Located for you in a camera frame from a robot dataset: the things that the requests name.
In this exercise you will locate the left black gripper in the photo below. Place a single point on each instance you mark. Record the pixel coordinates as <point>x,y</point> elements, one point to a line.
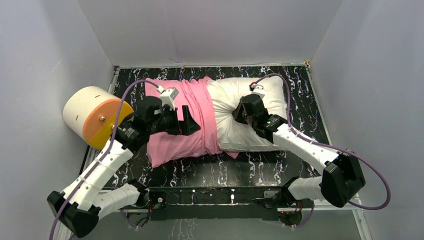
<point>180,120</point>

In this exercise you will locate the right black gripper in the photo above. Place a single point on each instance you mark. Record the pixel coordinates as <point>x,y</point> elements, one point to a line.
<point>237,113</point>

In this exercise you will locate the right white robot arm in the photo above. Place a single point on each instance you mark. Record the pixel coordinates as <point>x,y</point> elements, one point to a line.
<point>340,174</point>

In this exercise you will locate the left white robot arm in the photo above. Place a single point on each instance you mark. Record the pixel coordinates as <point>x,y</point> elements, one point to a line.
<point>81,205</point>

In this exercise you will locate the white orange yellow cylinder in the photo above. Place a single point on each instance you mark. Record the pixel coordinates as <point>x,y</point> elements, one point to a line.
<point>91,114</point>

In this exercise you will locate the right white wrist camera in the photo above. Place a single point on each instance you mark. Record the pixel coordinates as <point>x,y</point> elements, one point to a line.
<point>257,89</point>

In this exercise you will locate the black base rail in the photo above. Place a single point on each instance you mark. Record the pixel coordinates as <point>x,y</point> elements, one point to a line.
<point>171,203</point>

